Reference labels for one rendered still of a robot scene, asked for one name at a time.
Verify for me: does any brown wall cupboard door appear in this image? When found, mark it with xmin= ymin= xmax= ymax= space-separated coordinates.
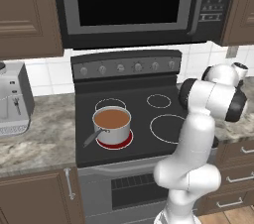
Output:
xmin=220 ymin=0 xmax=254 ymax=48
xmin=0 ymin=0 xmax=64 ymax=60

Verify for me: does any silver microwave door handle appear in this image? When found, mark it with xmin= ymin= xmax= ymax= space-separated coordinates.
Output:
xmin=187 ymin=0 xmax=208 ymax=36

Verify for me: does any white and grey coffee machine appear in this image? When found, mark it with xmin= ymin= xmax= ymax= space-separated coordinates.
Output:
xmin=0 ymin=61 xmax=36 ymax=137

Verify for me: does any silver cupboard door handle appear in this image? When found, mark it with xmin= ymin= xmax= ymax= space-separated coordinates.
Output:
xmin=63 ymin=168 xmax=76 ymax=201

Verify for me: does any brown base cupboard door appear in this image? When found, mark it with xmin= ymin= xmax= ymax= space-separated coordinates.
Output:
xmin=0 ymin=166 xmax=86 ymax=224

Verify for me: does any black electric hob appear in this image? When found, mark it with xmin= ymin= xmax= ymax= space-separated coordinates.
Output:
xmin=69 ymin=49 xmax=220 ymax=169

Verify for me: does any silver drawer handle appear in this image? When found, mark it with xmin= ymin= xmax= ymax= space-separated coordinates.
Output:
xmin=225 ymin=174 xmax=254 ymax=184
xmin=240 ymin=146 xmax=254 ymax=155
xmin=215 ymin=196 xmax=244 ymax=209

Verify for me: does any grey wall socket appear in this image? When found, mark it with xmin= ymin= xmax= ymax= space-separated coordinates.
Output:
xmin=225 ymin=46 xmax=240 ymax=59

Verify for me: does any silver saucepan with hot chocolate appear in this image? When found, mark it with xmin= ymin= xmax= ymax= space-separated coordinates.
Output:
xmin=82 ymin=105 xmax=133 ymax=149

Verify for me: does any grey oven door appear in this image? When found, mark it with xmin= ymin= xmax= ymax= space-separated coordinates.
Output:
xmin=76 ymin=159 xmax=177 ymax=224

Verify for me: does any brown drawer front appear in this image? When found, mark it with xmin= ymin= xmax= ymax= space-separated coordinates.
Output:
xmin=218 ymin=163 xmax=254 ymax=193
xmin=215 ymin=139 xmax=254 ymax=167
xmin=198 ymin=189 xmax=254 ymax=216

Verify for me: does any black and silver microwave oven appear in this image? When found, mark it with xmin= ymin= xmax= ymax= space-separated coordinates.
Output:
xmin=52 ymin=0 xmax=240 ymax=51

